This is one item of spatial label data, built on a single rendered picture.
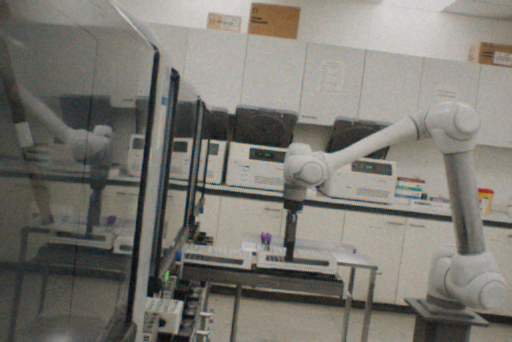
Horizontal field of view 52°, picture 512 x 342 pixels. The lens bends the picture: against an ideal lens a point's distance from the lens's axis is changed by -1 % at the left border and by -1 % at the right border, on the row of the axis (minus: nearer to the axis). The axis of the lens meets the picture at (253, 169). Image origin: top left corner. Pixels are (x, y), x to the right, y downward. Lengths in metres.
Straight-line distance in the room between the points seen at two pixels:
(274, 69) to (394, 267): 1.95
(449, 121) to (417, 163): 3.28
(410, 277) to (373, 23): 2.32
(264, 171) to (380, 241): 1.12
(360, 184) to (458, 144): 2.51
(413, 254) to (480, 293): 2.61
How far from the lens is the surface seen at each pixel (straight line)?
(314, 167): 1.75
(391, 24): 5.21
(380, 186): 4.44
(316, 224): 4.36
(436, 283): 2.23
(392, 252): 4.54
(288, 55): 4.63
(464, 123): 1.91
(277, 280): 1.98
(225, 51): 4.61
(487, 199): 5.10
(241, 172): 4.27
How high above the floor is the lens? 1.29
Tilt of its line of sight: 3 degrees down
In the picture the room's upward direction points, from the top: 7 degrees clockwise
